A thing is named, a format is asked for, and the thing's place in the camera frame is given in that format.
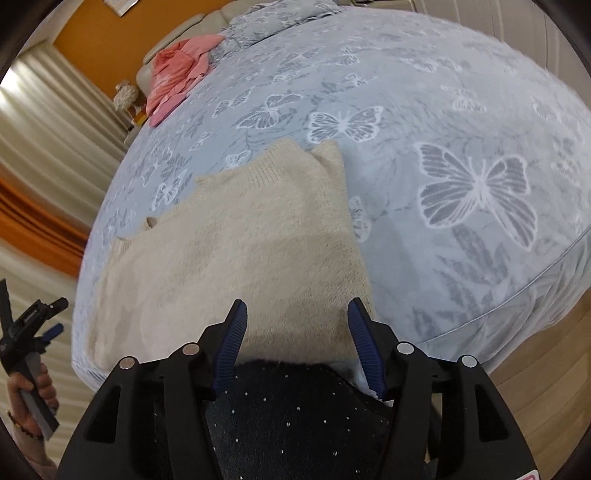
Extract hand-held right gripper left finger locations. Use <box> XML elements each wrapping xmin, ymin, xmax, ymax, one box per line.
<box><xmin>58</xmin><ymin>299</ymin><xmax>250</xmax><ymax>480</ymax></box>

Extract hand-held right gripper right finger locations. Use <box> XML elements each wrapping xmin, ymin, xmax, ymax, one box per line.
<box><xmin>347</xmin><ymin>298</ymin><xmax>539</xmax><ymax>480</ymax></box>

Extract beige sweater with black hearts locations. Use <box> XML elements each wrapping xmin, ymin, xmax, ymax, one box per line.
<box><xmin>85</xmin><ymin>138</ymin><xmax>375</xmax><ymax>374</ymax></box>

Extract person's left forearm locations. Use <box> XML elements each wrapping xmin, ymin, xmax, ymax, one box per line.
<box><xmin>9</xmin><ymin>422</ymin><xmax>58</xmax><ymax>474</ymax></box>

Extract person's left hand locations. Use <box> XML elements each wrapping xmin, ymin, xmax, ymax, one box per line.
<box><xmin>7</xmin><ymin>361</ymin><xmax>59</xmax><ymax>432</ymax></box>

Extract orange curtain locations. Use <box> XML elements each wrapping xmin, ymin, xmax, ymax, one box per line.
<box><xmin>0</xmin><ymin>178</ymin><xmax>90</xmax><ymax>278</ymax></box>

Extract dark dotted pants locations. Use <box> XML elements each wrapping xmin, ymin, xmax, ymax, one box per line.
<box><xmin>152</xmin><ymin>360</ymin><xmax>439</xmax><ymax>480</ymax></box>

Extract white feather table lamp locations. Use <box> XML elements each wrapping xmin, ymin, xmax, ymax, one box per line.
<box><xmin>113</xmin><ymin>80</ymin><xmax>139</xmax><ymax>112</ymax></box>

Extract bed with blue butterfly cover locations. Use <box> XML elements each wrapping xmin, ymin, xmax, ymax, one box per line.
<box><xmin>71</xmin><ymin>0</ymin><xmax>591</xmax><ymax>393</ymax></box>

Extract pink blanket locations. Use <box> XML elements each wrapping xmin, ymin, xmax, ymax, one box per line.
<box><xmin>145</xmin><ymin>34</ymin><xmax>225</xmax><ymax>127</ymax></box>

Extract beige leather headboard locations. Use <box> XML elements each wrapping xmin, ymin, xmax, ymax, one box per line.
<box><xmin>136</xmin><ymin>11</ymin><xmax>236</xmax><ymax>100</ymax></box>

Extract blue butterfly pillow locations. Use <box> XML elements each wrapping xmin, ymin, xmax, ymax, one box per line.
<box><xmin>217</xmin><ymin>0</ymin><xmax>342</xmax><ymax>49</ymax></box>

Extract framed wide wall painting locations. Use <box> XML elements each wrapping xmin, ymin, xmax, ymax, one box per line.
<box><xmin>104</xmin><ymin>0</ymin><xmax>139</xmax><ymax>18</ymax></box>

